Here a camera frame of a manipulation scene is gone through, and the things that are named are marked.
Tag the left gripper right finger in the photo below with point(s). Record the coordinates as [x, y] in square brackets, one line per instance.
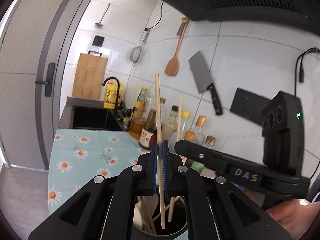
[175, 183]

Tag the right human hand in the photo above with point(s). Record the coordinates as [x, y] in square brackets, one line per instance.
[301, 221]

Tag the black cap vinegar bottle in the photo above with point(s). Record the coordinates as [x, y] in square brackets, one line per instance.
[170, 125]

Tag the metal mesh strainer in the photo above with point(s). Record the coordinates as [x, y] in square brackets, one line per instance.
[136, 52]

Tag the long wooden chopstick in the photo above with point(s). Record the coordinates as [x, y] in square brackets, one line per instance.
[160, 158]

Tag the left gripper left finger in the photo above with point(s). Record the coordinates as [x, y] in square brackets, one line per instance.
[148, 161]

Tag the gold cap sesame oil bottle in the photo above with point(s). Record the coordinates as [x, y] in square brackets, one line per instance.
[189, 136]

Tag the daisy pattern tablecloth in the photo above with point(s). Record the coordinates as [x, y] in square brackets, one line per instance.
[78, 155]

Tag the chopstick in holder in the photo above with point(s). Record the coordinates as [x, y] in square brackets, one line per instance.
[167, 201]

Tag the black door handle lock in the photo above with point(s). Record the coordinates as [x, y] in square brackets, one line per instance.
[48, 83]

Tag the black wall socket panel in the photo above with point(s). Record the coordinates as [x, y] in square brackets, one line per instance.
[248, 105]

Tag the wooden spatula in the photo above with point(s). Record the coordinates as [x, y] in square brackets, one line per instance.
[173, 65]

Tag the black sink faucet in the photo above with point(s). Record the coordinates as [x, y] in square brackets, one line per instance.
[104, 85]

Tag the grey door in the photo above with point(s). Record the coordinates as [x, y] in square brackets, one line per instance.
[36, 33]

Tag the yellow cap clear bottle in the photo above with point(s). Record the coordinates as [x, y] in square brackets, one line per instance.
[185, 117]

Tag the dark soy sauce bottle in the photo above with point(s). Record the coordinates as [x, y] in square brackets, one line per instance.
[149, 132]

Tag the black utensil holder cup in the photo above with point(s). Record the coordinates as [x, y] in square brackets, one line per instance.
[176, 229]

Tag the black wall switch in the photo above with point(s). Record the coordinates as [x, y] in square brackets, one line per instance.
[98, 41]

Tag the steel cleaver black handle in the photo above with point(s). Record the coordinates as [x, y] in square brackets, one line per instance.
[204, 80]

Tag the hanging metal ladle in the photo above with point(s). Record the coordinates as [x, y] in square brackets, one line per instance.
[99, 24]

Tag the amber glass jar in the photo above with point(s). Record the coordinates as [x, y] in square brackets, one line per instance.
[138, 120]

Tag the green bottle yellow cap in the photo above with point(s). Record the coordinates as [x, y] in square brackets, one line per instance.
[141, 97]

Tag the yellow oil jug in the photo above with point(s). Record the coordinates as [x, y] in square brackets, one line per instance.
[111, 93]

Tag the black kitchen sink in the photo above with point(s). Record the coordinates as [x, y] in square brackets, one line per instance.
[80, 113]

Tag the wooden cutting board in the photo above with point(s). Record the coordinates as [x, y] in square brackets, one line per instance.
[89, 76]

